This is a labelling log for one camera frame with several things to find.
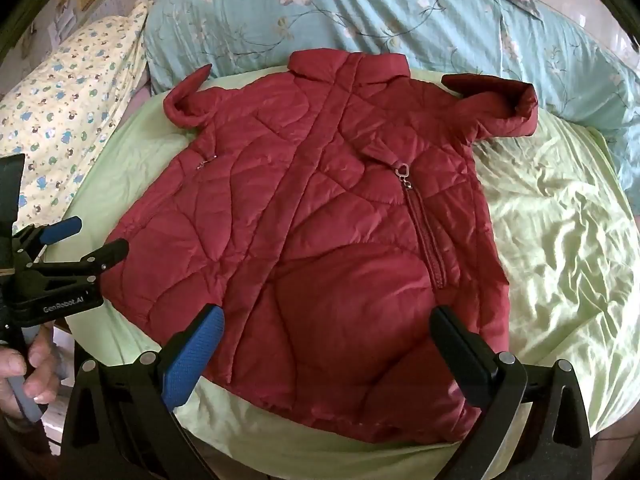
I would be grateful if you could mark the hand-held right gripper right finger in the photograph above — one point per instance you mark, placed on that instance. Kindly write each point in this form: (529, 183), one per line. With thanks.
(462, 360)

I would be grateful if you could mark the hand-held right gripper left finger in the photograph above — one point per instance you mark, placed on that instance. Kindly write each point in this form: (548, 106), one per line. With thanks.
(196, 355)

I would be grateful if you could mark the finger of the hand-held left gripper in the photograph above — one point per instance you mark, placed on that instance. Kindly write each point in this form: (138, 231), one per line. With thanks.
(95, 257)
(62, 227)

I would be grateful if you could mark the red quilted jacket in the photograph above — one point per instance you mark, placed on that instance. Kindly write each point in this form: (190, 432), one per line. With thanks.
(320, 210)

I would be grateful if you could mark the person's left hand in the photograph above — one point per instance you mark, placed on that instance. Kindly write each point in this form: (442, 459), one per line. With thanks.
(42, 362)

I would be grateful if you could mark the yellow printed pillow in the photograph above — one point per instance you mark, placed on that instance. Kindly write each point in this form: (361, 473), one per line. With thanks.
(75, 90)

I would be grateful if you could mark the light green bed sheet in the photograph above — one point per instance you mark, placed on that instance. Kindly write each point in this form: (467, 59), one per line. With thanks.
(550, 240)

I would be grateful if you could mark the turquoise floral quilt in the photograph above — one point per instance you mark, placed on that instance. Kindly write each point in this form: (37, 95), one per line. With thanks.
(350, 5)

